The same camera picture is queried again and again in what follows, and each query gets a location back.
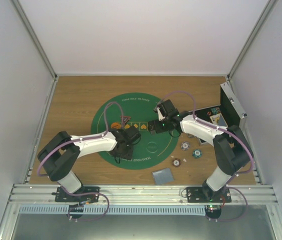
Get blue poker chip stack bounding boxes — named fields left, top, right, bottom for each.
left=181, top=141, right=190, bottom=151

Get red poker chip stack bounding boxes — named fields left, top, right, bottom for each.
left=172, top=158, right=181, bottom=168

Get orange big blind button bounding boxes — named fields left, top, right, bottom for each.
left=110, top=122, right=122, bottom=129

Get black red all-in triangle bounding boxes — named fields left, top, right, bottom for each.
left=121, top=116, right=131, bottom=128

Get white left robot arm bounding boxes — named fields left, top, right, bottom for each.
left=37, top=126, right=141, bottom=202

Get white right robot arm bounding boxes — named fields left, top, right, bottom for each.
left=147, top=99, right=255, bottom=203

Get round green poker mat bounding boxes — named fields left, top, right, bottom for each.
left=90, top=92, right=179, bottom=170

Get green poker chip stack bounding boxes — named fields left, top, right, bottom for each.
left=192, top=149, right=203, bottom=159

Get card deck in case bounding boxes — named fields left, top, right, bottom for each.
left=207, top=107, right=228, bottom=127

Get blue playing card deck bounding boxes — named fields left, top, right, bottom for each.
left=152, top=168, right=175, bottom=185

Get aluminium poker case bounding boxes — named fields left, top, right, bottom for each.
left=195, top=82, right=247, bottom=147

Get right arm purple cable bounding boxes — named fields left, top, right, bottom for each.
left=155, top=90, right=255, bottom=176

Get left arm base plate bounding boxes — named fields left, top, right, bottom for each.
left=51, top=186, right=100, bottom=203

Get grey slotted cable duct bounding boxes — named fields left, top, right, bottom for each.
left=19, top=204, right=206, bottom=216

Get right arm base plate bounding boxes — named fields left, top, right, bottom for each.
left=181, top=186, right=232, bottom=204

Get aluminium frame rail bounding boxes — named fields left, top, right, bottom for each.
left=8, top=184, right=278, bottom=205

